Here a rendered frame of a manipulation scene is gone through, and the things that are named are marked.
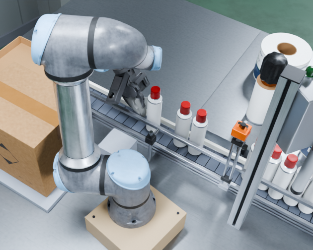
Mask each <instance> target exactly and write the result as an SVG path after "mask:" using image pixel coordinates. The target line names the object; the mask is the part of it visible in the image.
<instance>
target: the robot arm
mask: <svg viewBox="0 0 313 250"><path fill-rule="evenodd" d="M31 56H32V60H33V62H34V63H35V64H37V65H43V67H44V72H45V75H46V77H47V78H48V79H50V80H51V81H53V87H54V93H55V100H56V106H57V113H58V119H59V126H60V132H61V139H62V145H63V147H62V148H61V149H60V151H59V152H58V153H57V154H56V156H55V159H54V164H53V169H54V171H53V177H54V181H55V184H56V186H57V187H58V188H59V189H60V190H62V191H68V192H70V193H86V194H95V195H105V196H109V198H108V202H107V209H108V214H109V216H110V218H111V219H112V221H113V222H114V223H115V224H117V225H119V226H121V227H123V228H128V229H134V228H139V227H141V226H143V225H145V224H147V223H148V222H150V221H151V219H152V218H153V216H154V214H155V212H156V198H155V196H154V194H153V192H152V191H151V189H150V178H151V172H150V169H149V164H148V162H147V160H146V158H145V157H144V156H143V155H142V154H141V153H139V152H137V151H135V150H132V149H121V150H118V152H114V153H113V154H111V155H103V154H101V151H100V148H99V146H98V145H97V144H96V143H94V135H93V124H92V113H91V102H90V91H89V80H88V78H89V77H90V76H91V75H92V73H93V71H94V70H96V71H98V72H106V71H108V70H110V69H112V70H113V71H114V73H115V76H114V79H113V82H112V84H111V87H110V90H109V93H108V95H107V98H106V101H107V102H108V103H110V104H119V103H120V100H121V97H123V99H124V100H125V102H126V103H127V104H128V105H129V106H130V107H131V108H132V109H133V110H134V111H135V112H136V113H138V114H139V115H140V116H142V117H145V116H146V113H147V109H146V108H147V103H148V97H144V95H143V93H142V91H143V90H144V89H145V88H146V87H148V86H149V85H150V82H149V80H148V78H147V76H146V73H145V72H141V71H140V70H141V69H142V70H149V71H152V70H160V68H161V61H162V49H161V47H156V46H148V44H147V41H146V39H145V37H144V36H143V34H142V33H141V32H139V31H138V30H137V29H135V28H133V27H132V26H130V25H128V24H125V23H123V22H121V21H118V20H115V19H111V18H106V17H91V16H78V15H64V14H61V13H59V14H44V15H42V16H41V17H40V18H39V19H38V21H37V23H36V25H35V28H34V31H33V36H32V42H31ZM145 77H146V79H147V81H148V83H147V82H146V80H145Z"/></svg>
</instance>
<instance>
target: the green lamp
mask: <svg viewBox="0 0 313 250"><path fill-rule="evenodd" d="M305 71H306V72H307V73H306V75H305V78H307V79H313V66H308V67H307V68H306V70H305Z"/></svg>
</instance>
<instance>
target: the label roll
mask: <svg viewBox="0 0 313 250"><path fill-rule="evenodd" d="M272 52H278V53H283V54H284V56H285V57H286V58H287V60H288V64H290V65H292V66H295V67H297V68H299V69H304V68H307V67H308V65H309V63H310V60H311V58H312V55H313V52H312V49H311V47H310V46H309V44H308V43H307V42H306V41H305V40H303V39H302V38H300V37H298V36H295V35H292V34H288V33H274V34H270V35H268V36H266V37H265V38H264V39H263V41H262V43H261V47H260V50H259V53H258V57H257V60H256V64H255V67H254V70H253V75H254V78H255V80H256V79H257V77H258V76H259V75H260V72H259V71H260V68H261V65H262V62H263V58H264V57H265V56H266V55H267V54H269V53H272Z"/></svg>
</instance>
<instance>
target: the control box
mask: <svg viewBox="0 0 313 250"><path fill-rule="evenodd" d="M276 143H277V144H278V146H279V147H280V148H281V150H282V151H283V152H284V154H286V155H287V154H290V153H293V152H296V151H298V150H301V149H304V148H307V147H310V146H313V79H307V78H304V80H303V82H302V83H301V84H300V86H299V88H298V90H297V93H296V95H295V97H294V100H293V102H292V105H291V107H290V109H289V112H288V114H287V117H286V119H285V122H284V124H283V126H282V129H281V131H280V134H279V136H278V138H277V141H276Z"/></svg>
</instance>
